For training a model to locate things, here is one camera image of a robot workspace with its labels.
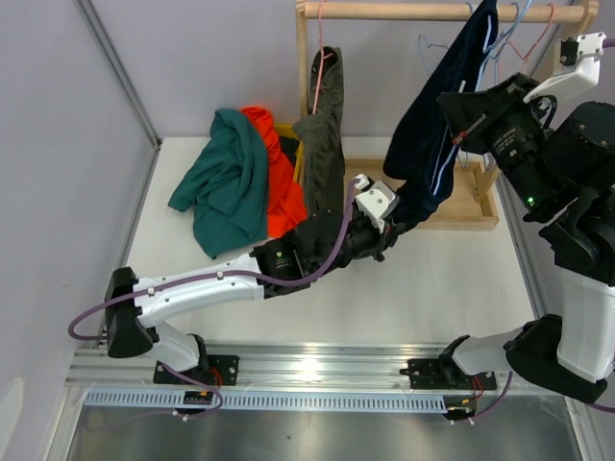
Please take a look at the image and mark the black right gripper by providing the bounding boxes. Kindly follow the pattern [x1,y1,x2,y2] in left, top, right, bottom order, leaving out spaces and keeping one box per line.
[440,73,564,219]

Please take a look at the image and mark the navy blue shorts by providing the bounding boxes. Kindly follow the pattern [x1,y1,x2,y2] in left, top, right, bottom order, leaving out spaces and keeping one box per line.
[381,0,501,236]

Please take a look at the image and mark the blue hanger with navy shorts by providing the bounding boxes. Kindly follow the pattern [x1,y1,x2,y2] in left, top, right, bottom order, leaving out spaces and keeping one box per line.
[430,1,532,198]

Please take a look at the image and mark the orange shorts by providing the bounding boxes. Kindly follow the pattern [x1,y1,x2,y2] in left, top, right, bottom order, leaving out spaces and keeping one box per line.
[240,107,308,237]

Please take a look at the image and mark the olive green shorts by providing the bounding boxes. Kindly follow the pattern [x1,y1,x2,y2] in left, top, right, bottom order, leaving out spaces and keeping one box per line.
[293,46,345,215]

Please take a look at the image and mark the teal green shorts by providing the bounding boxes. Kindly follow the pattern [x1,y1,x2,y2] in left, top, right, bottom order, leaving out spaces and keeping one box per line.
[168,109,268,259]

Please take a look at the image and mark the pink hanger with olive shorts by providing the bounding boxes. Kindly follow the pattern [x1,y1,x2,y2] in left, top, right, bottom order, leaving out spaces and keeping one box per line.
[311,0,328,115]

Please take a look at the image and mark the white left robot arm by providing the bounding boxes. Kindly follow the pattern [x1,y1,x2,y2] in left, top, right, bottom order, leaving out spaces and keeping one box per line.
[105,210,397,385]

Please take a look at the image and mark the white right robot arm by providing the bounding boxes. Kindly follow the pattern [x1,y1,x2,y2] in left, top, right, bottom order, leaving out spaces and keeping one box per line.
[437,73,614,404]

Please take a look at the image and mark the wooden clothes rack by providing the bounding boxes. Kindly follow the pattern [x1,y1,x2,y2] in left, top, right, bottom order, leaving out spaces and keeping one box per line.
[295,1,600,231]

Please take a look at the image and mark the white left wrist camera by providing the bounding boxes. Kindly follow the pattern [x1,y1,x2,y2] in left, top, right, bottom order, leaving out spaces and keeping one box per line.
[354,174,400,234]

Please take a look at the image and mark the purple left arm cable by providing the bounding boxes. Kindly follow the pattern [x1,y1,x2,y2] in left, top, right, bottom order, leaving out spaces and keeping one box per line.
[66,180,359,426]

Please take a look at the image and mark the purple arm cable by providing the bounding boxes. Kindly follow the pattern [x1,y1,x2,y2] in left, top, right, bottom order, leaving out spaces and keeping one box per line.
[66,180,359,426]
[451,37,615,426]

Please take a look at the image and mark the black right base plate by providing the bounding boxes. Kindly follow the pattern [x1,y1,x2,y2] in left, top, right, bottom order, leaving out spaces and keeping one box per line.
[399,358,498,391]

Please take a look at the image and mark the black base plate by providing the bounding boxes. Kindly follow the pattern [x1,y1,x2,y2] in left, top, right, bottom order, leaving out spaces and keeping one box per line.
[399,358,498,391]
[153,355,239,387]

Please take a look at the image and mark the aluminium mounting rail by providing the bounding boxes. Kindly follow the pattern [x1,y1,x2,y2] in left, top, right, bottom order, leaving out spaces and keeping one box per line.
[64,306,590,398]

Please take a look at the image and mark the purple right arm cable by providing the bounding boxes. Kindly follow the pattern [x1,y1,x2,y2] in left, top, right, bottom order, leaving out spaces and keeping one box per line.
[451,37,615,426]

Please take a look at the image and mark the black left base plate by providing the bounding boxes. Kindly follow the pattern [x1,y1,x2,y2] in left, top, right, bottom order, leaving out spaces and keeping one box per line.
[153,355,239,387]

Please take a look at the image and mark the white slotted cable duct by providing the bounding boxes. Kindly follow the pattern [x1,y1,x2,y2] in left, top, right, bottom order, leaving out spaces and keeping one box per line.
[85,388,447,414]

